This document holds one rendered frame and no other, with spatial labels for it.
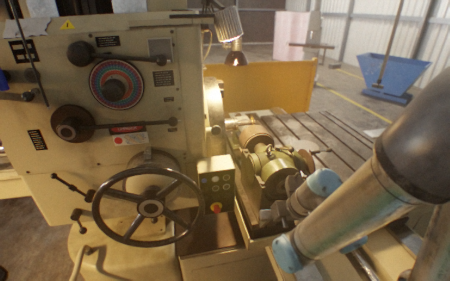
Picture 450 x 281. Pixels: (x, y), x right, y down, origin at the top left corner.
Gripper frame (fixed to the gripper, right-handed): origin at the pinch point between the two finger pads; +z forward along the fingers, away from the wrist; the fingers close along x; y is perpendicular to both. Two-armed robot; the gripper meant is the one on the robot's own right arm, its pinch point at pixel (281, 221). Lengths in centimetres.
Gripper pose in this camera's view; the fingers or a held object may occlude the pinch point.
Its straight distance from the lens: 84.6
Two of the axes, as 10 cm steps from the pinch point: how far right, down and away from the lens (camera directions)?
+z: -1.8, 6.0, 7.8
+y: 0.9, 8.0, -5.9
